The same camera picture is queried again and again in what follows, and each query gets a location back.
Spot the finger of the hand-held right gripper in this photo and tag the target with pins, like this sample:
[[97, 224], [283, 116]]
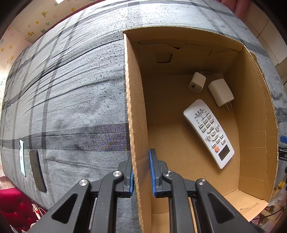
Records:
[[283, 140]]

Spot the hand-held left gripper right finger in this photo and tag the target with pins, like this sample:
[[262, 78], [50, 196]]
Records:
[[153, 174]]

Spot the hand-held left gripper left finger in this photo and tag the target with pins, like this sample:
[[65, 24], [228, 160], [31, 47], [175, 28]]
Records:
[[130, 188]]

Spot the cardboard box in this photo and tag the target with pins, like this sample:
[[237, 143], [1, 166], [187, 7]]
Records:
[[170, 139]]

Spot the white remote control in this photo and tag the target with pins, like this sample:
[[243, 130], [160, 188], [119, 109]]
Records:
[[208, 132]]

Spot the large white charger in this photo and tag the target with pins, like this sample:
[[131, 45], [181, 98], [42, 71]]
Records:
[[220, 91]]

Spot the small white charger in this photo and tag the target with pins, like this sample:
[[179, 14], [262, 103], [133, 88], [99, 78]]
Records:
[[197, 83]]

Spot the black phone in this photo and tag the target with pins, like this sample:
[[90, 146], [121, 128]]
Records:
[[37, 171]]

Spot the white phone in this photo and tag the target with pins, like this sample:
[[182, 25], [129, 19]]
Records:
[[22, 158]]

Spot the red cloth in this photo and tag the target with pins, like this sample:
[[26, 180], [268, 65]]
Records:
[[18, 208]]

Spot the grey plaid bed sheet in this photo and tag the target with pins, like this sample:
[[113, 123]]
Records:
[[67, 89]]

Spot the pink curtain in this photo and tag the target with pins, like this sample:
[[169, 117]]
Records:
[[241, 7]]

